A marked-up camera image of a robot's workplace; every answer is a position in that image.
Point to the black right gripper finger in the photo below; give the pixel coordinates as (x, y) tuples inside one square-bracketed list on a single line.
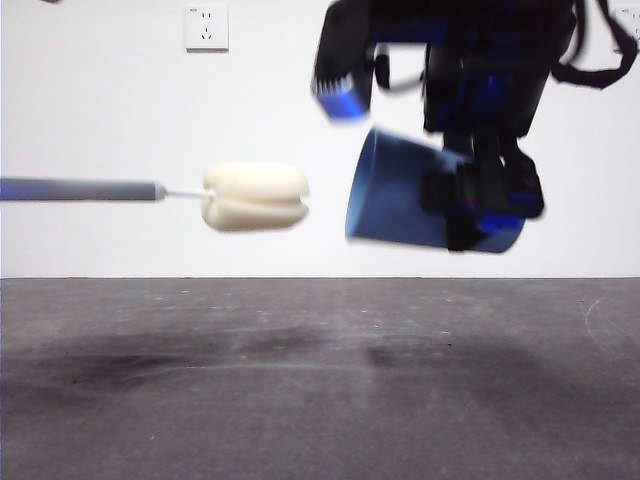
[(500, 190)]

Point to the blue ribbed plastic cup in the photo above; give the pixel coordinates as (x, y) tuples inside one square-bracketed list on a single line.
[(390, 200)]

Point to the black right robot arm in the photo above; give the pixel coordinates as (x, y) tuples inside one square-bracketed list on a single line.
[(500, 50)]

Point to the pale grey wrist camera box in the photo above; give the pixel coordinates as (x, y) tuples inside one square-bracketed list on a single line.
[(342, 102)]

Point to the white wall socket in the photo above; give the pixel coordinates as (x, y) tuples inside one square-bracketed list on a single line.
[(632, 17), (206, 27)]

